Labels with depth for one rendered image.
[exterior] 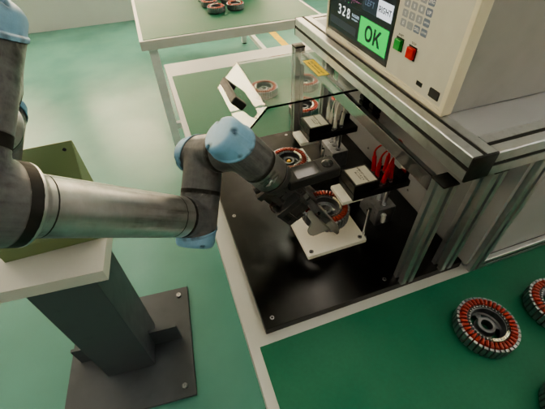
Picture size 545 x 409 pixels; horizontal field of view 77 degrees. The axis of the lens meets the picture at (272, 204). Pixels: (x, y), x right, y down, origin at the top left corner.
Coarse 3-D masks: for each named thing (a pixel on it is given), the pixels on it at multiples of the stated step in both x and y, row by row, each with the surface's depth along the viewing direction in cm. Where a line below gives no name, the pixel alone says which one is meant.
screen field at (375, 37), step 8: (360, 24) 71; (368, 24) 68; (376, 24) 66; (360, 32) 72; (368, 32) 69; (376, 32) 67; (384, 32) 64; (360, 40) 72; (368, 40) 70; (376, 40) 67; (384, 40) 65; (368, 48) 70; (376, 48) 68; (384, 48) 65
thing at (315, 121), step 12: (312, 120) 93; (324, 120) 93; (348, 120) 97; (300, 132) 96; (312, 132) 91; (324, 132) 92; (336, 132) 93; (348, 132) 95; (300, 144) 93; (336, 144) 100
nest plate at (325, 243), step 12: (300, 228) 84; (348, 228) 84; (300, 240) 81; (312, 240) 81; (324, 240) 81; (336, 240) 81; (348, 240) 81; (360, 240) 81; (312, 252) 79; (324, 252) 79
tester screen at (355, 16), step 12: (336, 0) 77; (348, 0) 73; (360, 0) 69; (384, 0) 62; (396, 0) 59; (336, 12) 79; (360, 12) 70; (336, 24) 80; (384, 24) 64; (348, 36) 76
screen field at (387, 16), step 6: (366, 0) 67; (372, 0) 65; (378, 0) 64; (366, 6) 68; (372, 6) 66; (378, 6) 64; (384, 6) 62; (390, 6) 61; (372, 12) 66; (378, 12) 65; (384, 12) 63; (390, 12) 61; (384, 18) 63; (390, 18) 62
